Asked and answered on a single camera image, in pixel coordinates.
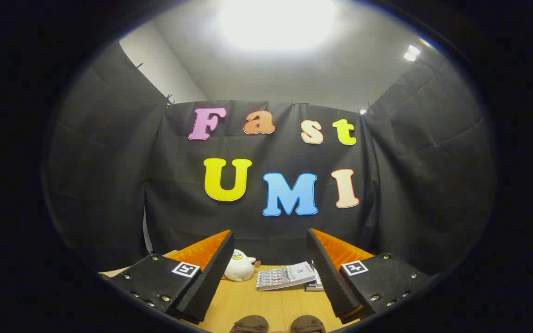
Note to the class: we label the white duck plush toy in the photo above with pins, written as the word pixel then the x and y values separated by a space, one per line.
pixel 238 269

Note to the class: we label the black backdrop cloth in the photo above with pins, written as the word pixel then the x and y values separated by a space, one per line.
pixel 178 185

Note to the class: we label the patterned cover book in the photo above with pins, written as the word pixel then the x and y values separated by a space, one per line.
pixel 285 277

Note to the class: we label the dark grey book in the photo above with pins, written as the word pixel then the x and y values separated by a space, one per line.
pixel 313 287

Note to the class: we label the brown fuzzy shoe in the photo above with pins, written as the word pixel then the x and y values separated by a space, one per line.
pixel 308 324
pixel 249 324

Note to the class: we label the large ceiling lamp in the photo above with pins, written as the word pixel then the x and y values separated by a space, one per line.
pixel 278 21

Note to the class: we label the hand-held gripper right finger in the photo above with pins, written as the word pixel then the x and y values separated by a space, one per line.
pixel 329 277

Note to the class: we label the small ceiling spot light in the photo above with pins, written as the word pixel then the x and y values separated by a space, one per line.
pixel 411 53

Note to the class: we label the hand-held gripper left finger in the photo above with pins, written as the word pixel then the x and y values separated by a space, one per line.
pixel 211 282

